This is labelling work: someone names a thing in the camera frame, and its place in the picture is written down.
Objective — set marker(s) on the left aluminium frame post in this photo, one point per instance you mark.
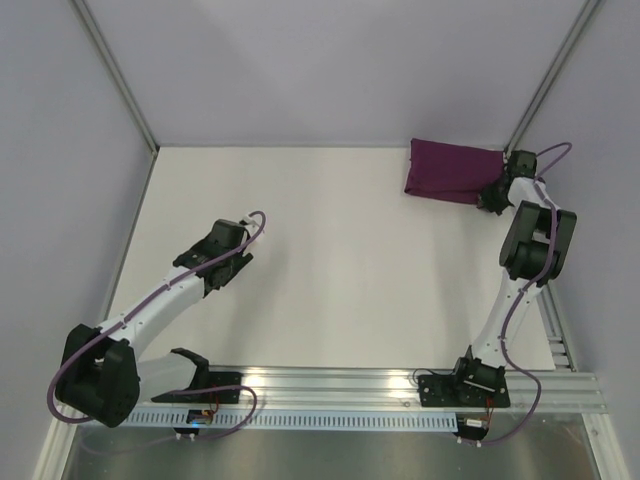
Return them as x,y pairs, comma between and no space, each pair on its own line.
97,39

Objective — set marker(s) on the slotted cable duct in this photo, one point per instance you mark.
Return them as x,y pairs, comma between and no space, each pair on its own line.
366,421

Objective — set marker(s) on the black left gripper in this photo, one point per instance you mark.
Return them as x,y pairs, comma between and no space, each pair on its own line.
238,261

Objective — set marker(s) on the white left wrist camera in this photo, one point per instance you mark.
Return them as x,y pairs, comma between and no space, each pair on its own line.
254,223

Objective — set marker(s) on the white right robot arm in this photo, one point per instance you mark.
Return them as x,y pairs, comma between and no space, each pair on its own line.
484,363

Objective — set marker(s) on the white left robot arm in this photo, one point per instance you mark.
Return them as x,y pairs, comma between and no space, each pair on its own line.
102,376

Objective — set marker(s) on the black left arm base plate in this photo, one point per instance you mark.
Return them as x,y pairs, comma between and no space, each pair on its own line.
213,379

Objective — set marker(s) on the aluminium frame post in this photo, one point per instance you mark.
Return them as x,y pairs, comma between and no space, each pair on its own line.
578,29
97,39

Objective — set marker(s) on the aluminium front rail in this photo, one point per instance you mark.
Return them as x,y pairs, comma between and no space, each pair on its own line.
361,389

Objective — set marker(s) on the purple cloth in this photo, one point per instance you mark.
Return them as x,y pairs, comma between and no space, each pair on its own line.
451,173

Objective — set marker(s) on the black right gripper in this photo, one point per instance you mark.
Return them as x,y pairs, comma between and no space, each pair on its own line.
491,196

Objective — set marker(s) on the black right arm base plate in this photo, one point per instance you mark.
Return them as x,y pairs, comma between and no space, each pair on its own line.
444,391

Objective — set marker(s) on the right aluminium frame post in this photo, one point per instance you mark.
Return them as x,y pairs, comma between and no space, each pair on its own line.
578,29

